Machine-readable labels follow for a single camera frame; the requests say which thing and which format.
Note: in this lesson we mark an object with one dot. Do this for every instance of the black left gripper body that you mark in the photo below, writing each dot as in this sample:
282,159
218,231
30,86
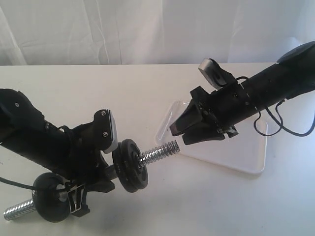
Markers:
75,157

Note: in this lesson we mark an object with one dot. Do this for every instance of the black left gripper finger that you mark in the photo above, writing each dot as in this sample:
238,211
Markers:
77,200
108,172

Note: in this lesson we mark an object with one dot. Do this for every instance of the black weight plate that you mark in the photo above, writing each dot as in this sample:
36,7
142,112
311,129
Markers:
136,173
49,203
121,171

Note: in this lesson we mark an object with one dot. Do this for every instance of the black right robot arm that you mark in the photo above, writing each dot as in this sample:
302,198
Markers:
293,74

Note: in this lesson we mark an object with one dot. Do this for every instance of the white rectangular plastic tray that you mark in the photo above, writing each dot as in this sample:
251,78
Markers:
246,152

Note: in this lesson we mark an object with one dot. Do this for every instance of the white backdrop curtain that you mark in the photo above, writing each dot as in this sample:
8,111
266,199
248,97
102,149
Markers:
65,32

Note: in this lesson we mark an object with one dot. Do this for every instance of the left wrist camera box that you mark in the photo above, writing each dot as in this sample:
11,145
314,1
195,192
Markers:
104,131

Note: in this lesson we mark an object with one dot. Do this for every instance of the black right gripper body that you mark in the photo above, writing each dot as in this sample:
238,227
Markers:
223,108

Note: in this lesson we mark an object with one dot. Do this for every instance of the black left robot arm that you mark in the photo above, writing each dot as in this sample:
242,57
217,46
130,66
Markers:
24,129

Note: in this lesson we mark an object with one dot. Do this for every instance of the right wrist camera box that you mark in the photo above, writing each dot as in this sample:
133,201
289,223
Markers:
215,75

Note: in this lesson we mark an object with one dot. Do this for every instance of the chrome threaded dumbbell bar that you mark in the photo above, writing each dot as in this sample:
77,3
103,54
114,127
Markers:
146,158

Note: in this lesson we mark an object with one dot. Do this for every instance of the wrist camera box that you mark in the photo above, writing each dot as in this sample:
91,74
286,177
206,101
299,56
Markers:
215,75
104,131

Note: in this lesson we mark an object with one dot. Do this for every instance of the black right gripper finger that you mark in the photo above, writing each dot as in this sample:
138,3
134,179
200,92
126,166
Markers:
190,121
201,132

